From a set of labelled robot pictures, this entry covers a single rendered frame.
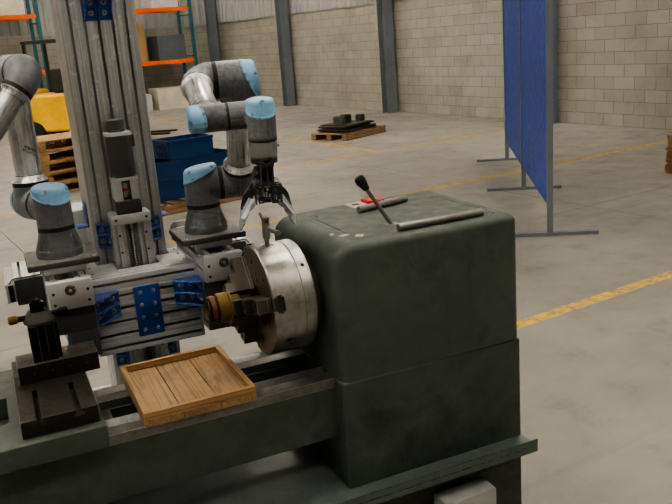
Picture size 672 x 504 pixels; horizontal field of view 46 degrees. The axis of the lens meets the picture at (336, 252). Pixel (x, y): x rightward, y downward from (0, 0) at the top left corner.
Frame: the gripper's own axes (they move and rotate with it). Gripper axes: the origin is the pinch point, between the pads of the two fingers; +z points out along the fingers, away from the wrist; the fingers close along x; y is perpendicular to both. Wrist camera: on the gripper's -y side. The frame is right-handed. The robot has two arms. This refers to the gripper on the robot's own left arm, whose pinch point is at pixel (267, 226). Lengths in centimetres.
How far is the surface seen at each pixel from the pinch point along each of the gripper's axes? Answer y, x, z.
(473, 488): 18, 54, 84
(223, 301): 2.3, -14.0, 19.3
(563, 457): -52, 126, 133
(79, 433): 32, -53, 36
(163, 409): 23, -33, 38
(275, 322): 12.6, -1.4, 23.0
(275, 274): 7.8, 0.2, 11.1
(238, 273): -6.5, -8.4, 15.1
